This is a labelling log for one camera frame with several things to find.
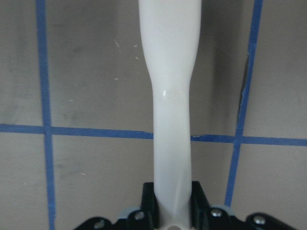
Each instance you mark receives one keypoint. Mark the beige hand brush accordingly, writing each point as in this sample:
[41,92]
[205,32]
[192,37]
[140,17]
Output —
[170,31]

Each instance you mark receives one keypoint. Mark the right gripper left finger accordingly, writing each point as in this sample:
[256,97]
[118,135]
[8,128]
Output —
[145,217]

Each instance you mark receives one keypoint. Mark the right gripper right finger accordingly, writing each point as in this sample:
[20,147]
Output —
[207,217]

